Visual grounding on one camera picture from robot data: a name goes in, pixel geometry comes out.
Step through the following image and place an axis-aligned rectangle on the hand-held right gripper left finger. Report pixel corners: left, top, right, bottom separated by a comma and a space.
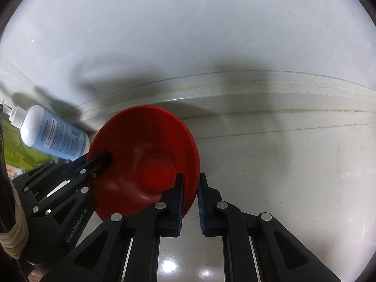
38, 173, 186, 282

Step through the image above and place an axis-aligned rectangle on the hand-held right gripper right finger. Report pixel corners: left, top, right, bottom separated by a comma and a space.
197, 172, 343, 282

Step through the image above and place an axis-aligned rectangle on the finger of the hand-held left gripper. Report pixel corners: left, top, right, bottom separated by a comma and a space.
31, 182, 96, 215
10, 152, 114, 194

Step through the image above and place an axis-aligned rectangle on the red bowl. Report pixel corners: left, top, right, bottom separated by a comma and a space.
88, 105, 201, 223

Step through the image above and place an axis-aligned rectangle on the white blue pump bottle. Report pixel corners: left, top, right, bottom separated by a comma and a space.
0, 101, 91, 161

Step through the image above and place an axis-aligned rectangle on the green dish soap bottle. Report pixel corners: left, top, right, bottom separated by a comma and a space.
0, 113, 63, 174

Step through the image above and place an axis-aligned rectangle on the black cable with beige wrap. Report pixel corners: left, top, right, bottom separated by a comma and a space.
0, 153, 30, 274

